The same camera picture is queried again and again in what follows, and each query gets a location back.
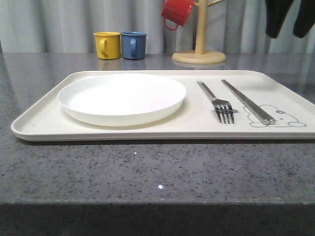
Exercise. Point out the silver metal chopstick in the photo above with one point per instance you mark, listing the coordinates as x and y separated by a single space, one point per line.
253 104
246 103

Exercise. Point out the blue enamel mug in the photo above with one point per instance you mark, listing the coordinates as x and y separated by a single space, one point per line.
133 44

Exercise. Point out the wooden mug tree stand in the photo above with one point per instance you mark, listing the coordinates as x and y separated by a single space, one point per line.
200 55

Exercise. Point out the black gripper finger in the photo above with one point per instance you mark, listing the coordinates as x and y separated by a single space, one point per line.
305 18
276 11

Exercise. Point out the cream rabbit serving tray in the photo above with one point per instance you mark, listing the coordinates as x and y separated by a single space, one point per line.
46 120

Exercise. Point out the red enamel mug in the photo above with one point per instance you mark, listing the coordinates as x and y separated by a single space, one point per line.
177 11

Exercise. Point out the yellow enamel mug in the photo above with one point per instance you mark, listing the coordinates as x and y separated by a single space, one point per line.
108 45

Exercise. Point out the white round plate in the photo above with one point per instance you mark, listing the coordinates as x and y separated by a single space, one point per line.
123 99

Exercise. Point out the grey pleated curtain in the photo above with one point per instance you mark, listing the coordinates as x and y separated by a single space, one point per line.
68 26

